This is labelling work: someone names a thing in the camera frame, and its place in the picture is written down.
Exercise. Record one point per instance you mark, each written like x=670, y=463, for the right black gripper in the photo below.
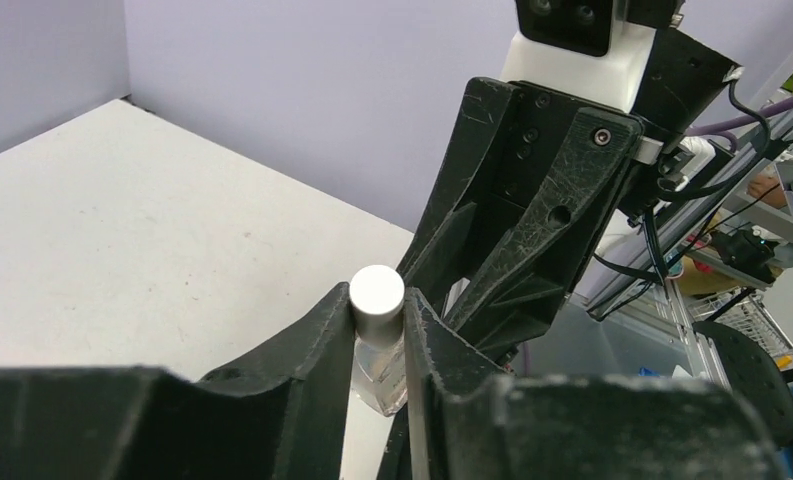
x=529, y=180

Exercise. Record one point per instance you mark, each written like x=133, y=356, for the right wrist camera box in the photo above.
x=596, y=50

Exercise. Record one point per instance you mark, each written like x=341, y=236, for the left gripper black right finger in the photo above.
x=467, y=418

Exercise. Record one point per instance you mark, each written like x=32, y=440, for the clear nail polish bottle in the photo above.
x=377, y=294

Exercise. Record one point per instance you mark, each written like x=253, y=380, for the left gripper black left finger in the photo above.
x=276, y=412

